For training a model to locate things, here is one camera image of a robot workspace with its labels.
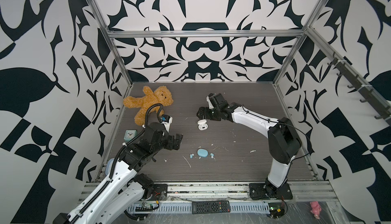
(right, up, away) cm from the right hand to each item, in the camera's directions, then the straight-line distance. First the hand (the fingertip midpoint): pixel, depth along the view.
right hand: (202, 113), depth 90 cm
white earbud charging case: (0, -8, +7) cm, 10 cm away
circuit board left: (-28, -43, -17) cm, 54 cm away
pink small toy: (+49, -40, -21) cm, 67 cm away
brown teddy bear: (-26, +11, +11) cm, 30 cm away
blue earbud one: (+5, -23, -5) cm, 24 cm away
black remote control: (+3, -40, -20) cm, 45 cm away
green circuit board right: (+33, -42, -19) cm, 57 cm away
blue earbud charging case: (0, -21, -4) cm, 22 cm away
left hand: (-14, -7, -15) cm, 22 cm away
